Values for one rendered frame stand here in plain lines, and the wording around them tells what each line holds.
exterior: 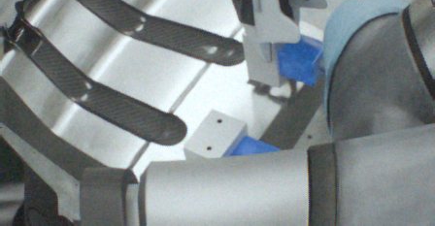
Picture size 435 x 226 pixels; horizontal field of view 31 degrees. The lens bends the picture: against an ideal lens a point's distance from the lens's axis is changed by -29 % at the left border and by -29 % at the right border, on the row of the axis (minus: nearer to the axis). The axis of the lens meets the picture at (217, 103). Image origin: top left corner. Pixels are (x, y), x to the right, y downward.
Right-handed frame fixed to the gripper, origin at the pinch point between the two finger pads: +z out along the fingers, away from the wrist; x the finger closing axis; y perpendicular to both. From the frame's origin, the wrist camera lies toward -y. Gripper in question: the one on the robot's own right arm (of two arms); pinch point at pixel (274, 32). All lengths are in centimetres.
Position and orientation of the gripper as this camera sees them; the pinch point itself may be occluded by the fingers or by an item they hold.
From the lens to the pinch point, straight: 97.7
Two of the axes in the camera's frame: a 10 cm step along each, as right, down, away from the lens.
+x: 5.4, -5.9, 6.0
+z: 1.4, 7.7, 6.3
